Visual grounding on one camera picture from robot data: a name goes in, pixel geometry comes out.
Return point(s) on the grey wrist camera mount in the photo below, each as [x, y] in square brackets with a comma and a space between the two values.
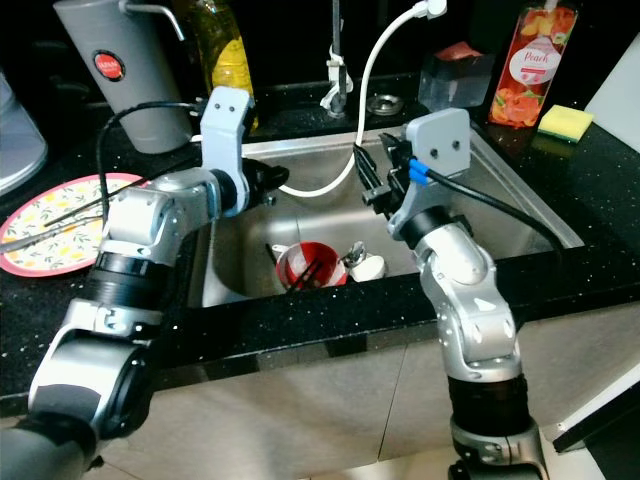
[440, 140]
[225, 125]

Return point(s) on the pink plate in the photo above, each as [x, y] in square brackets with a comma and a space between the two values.
[50, 271]

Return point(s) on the yellow dish soap bottle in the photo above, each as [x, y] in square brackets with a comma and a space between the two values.
[230, 55]

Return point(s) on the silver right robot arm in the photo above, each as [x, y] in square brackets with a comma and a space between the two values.
[460, 265]

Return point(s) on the white torn tape strip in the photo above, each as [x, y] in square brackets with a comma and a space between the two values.
[333, 97]

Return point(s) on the peach hand soap pump bottle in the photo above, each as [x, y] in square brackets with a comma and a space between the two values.
[530, 65]

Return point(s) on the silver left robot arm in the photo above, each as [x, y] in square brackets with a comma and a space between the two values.
[150, 215]

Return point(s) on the clear plastic sponge holder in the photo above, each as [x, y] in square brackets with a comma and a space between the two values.
[455, 90]

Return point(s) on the black chopstick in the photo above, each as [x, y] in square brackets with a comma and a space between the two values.
[75, 205]
[315, 272]

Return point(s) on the steel spoon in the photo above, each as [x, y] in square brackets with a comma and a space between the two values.
[353, 250]

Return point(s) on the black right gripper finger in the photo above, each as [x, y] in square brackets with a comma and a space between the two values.
[368, 175]
[395, 147]

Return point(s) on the light grey kitchen appliance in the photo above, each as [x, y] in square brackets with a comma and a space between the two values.
[20, 140]

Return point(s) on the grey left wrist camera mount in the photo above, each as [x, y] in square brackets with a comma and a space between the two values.
[225, 125]

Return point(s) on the red sponge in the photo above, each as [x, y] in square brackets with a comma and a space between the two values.
[458, 52]

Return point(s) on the steel fork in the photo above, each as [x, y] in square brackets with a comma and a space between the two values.
[40, 235]

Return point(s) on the stainless steel sink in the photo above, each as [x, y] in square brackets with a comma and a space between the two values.
[320, 225]

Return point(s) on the steel gooseneck faucet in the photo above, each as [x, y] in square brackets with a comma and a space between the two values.
[335, 40]

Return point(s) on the grey water filter canister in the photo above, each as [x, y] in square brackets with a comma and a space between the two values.
[120, 100]

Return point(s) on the yellow green sponge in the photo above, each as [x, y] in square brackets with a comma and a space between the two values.
[565, 122]

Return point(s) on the red bowl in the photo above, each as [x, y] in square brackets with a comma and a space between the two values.
[295, 265]

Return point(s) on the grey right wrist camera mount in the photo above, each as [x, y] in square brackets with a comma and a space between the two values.
[440, 140]

